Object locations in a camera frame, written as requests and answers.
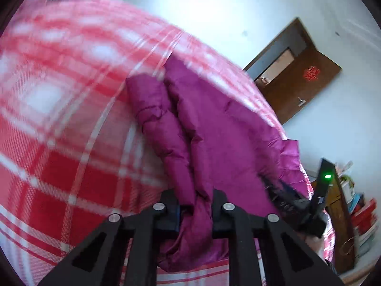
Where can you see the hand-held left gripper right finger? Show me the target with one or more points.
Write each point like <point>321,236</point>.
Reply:
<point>220,223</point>

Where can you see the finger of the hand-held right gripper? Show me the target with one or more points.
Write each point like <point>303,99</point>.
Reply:
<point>285,198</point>

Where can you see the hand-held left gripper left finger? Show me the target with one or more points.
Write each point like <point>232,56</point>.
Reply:
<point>169,219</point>

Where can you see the magenta down jacket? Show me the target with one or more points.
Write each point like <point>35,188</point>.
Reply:
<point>214,125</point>

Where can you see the person's right hand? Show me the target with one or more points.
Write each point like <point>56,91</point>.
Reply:
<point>315,245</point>

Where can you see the wooden bookshelf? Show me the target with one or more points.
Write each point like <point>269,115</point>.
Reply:
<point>342,229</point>

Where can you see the stack of books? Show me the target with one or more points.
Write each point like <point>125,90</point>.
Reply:
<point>364,217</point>

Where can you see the brown wooden door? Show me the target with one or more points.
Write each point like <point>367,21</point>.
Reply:
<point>297,93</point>

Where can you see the red plaid bed sheet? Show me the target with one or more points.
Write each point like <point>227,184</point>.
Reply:
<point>59,155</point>

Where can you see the red paper door decoration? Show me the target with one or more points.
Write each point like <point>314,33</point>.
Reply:
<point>311,73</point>

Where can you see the brown door frame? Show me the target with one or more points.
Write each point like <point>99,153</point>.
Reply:
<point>268,47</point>

